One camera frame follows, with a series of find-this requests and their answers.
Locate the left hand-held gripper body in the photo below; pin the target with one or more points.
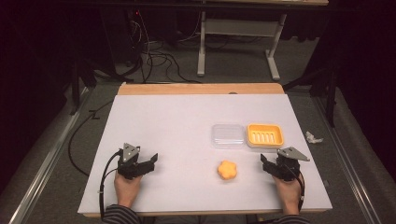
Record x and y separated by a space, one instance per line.
128 166

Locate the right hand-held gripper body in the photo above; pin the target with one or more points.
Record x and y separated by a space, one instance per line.
288 168

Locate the yellow soap dish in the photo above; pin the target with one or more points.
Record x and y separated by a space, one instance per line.
265 135

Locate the orange flower-shaped soap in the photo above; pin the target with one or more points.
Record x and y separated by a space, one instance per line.
227 170

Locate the clear plastic lid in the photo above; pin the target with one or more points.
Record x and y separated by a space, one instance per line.
228 136

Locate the person's left hand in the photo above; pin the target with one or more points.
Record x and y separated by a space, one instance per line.
126 190

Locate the person's right hand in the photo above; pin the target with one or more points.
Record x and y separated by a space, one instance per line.
288 193

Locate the white table mat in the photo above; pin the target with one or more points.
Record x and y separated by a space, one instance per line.
174 130

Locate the crumpled white paper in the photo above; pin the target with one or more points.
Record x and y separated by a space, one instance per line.
312 137

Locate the wooden table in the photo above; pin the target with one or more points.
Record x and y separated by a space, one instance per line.
199 88

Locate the dark metal stand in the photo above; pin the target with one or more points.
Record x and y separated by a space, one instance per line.
78 87
328 93

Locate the black computer tower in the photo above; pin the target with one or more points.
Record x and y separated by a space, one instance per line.
123 34

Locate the metal floor rail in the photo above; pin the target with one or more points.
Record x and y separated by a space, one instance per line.
46 158
345 161

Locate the white desk frame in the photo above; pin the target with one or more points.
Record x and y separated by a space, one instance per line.
239 27

